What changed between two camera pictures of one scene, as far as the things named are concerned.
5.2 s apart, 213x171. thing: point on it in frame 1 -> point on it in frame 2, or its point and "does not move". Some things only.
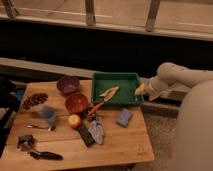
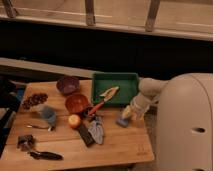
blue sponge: x=124 y=118 does not move
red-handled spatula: x=107 y=95 does not move
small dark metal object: x=24 y=142 does not move
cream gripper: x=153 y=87 -> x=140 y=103
